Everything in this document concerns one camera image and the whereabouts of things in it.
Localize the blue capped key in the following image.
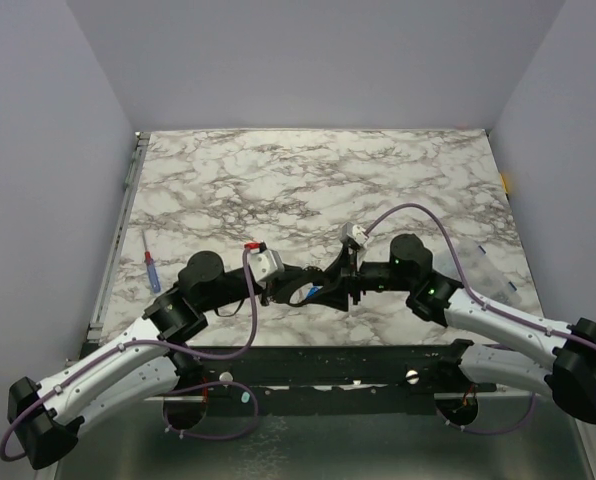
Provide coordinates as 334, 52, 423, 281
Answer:
305, 286, 320, 298

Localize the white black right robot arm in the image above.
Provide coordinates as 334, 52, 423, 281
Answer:
305, 234, 596, 425

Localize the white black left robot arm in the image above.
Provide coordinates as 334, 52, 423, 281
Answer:
0, 243, 329, 470

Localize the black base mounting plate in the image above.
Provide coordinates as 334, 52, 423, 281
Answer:
174, 340, 473, 417

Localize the clear plastic storage box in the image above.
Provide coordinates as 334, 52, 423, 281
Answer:
454, 239, 521, 307

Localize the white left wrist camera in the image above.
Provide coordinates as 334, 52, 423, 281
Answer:
249, 249, 285, 286

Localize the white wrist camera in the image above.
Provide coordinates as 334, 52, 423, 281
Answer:
339, 222, 368, 250
249, 249, 285, 286

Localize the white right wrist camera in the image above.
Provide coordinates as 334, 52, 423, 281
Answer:
339, 222, 368, 250

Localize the blue red handled screwdriver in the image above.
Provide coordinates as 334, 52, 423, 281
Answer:
141, 230, 161, 294

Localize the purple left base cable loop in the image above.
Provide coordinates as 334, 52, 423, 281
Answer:
161, 374, 259, 441

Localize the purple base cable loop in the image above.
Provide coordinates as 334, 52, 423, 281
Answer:
161, 374, 259, 441
435, 389, 538, 435

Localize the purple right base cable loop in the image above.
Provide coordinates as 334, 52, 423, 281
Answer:
435, 389, 538, 435

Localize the left side metal rail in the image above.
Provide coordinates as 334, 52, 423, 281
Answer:
85, 132, 151, 343

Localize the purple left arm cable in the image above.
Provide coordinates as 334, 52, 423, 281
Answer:
0, 244, 259, 461

